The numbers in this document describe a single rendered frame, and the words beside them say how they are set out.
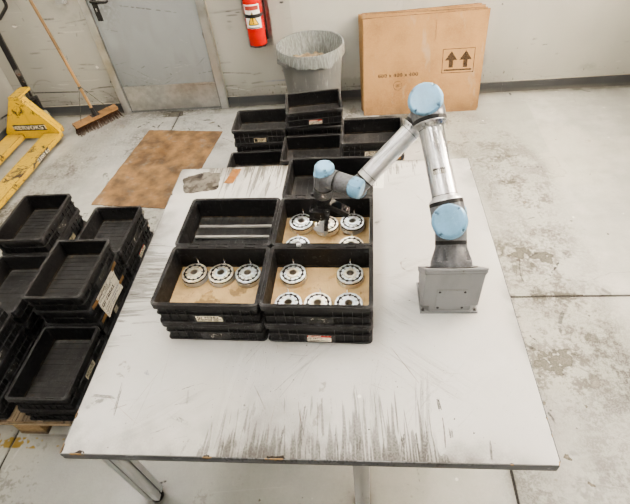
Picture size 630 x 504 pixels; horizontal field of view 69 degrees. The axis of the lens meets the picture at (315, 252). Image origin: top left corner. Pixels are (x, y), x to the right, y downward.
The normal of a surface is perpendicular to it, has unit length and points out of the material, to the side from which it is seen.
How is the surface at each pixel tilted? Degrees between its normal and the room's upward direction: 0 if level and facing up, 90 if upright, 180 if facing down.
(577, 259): 0
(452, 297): 90
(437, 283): 90
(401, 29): 82
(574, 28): 90
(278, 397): 0
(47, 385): 0
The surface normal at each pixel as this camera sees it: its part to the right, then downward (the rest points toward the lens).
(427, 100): -0.32, -0.11
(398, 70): -0.06, 0.55
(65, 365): -0.09, -0.70
